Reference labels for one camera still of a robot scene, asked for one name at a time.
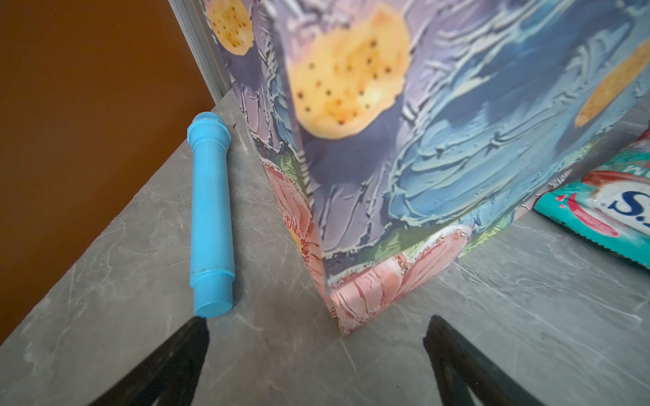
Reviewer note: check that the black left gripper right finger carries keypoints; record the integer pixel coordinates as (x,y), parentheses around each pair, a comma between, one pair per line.
(463,373)

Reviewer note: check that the floral paper gift bag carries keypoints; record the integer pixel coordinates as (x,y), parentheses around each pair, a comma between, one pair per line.
(398,135)

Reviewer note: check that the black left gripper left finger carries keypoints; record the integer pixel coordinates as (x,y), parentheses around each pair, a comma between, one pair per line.
(169,375)

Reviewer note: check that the teal Fox's candy bag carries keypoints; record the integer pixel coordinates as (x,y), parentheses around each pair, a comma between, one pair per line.
(610,204)

